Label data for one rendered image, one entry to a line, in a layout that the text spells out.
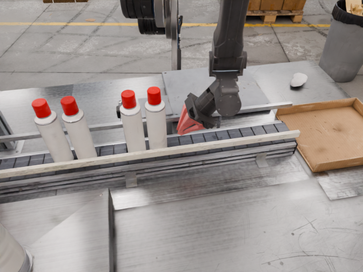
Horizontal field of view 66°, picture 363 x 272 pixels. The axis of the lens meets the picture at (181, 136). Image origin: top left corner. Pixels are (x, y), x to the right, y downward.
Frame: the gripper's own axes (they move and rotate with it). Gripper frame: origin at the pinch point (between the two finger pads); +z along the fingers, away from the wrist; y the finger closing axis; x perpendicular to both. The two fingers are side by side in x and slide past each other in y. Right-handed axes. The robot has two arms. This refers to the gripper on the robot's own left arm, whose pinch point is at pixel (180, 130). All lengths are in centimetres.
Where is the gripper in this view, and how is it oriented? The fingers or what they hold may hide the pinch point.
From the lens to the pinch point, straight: 78.3
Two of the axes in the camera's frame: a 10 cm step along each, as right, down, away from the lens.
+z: -6.3, 6.3, 4.5
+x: 7.5, 3.6, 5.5
